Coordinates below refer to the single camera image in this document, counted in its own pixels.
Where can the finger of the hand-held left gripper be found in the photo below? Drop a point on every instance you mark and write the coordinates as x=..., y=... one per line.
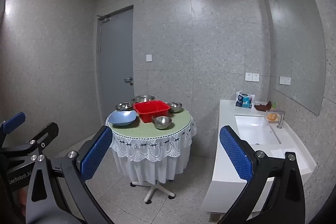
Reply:
x=13, y=120
x=46, y=133

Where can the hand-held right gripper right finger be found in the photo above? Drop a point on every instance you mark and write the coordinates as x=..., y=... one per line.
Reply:
x=235, y=153

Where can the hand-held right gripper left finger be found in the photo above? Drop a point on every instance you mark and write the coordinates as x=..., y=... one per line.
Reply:
x=96, y=154

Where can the light blue plastic bowl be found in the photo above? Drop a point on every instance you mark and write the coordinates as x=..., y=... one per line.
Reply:
x=120, y=119

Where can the red plastic basin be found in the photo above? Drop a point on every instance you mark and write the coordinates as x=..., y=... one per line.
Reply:
x=151, y=111

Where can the large steel bowl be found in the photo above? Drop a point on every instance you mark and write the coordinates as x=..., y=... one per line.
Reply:
x=143, y=98

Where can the person's left hand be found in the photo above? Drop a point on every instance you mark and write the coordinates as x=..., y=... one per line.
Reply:
x=22, y=197

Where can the white sink counter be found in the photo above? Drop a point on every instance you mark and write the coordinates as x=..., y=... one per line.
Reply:
x=228, y=150

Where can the white sink basin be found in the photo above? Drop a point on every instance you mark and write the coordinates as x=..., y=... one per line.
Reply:
x=254, y=129

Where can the white paper sheet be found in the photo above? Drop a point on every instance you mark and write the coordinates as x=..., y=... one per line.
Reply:
x=277, y=153

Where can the green round table mat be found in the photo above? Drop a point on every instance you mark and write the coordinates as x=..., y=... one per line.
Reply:
x=141, y=131

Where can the orange soap dish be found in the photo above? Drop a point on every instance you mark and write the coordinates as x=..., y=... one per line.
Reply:
x=272, y=117

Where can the blue tissue pack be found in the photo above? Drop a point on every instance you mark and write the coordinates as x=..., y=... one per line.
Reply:
x=244, y=101

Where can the brown cloth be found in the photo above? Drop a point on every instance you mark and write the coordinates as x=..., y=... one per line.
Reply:
x=263, y=106

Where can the steel faucet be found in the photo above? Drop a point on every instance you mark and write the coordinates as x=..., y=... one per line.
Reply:
x=281, y=121

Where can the floor drain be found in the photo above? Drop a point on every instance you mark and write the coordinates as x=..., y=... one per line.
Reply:
x=214, y=218

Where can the grey door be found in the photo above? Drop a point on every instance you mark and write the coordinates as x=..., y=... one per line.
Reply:
x=115, y=56

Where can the door closer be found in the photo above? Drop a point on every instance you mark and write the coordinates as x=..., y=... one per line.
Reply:
x=105, y=17

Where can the white wall outlet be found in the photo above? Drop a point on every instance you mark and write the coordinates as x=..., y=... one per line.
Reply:
x=255, y=77
x=248, y=77

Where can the white light switch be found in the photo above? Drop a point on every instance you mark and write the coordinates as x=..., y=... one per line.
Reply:
x=149, y=58

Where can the wall mirror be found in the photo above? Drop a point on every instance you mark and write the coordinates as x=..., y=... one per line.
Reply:
x=296, y=43

